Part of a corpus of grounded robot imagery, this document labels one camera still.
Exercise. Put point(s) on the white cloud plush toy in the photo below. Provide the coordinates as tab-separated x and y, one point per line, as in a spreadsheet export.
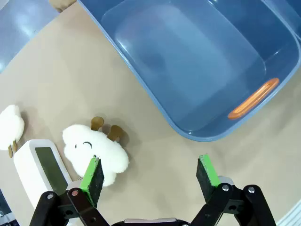
94	143
10	124

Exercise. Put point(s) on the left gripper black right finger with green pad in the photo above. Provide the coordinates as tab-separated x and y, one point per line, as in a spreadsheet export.
209	186

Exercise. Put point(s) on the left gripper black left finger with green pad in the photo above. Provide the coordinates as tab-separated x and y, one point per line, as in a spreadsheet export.
90	186

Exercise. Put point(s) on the white digital clock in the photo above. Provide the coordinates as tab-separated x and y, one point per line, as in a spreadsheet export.
26	164

